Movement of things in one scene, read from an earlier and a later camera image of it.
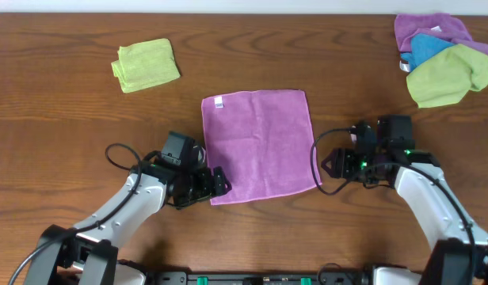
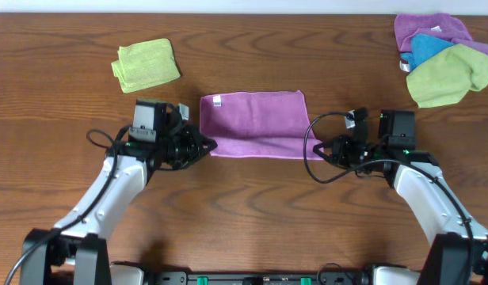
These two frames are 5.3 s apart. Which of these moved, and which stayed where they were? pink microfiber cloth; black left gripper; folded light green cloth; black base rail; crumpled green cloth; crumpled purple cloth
Moved: black left gripper; pink microfiber cloth
Stayed: black base rail; folded light green cloth; crumpled purple cloth; crumpled green cloth
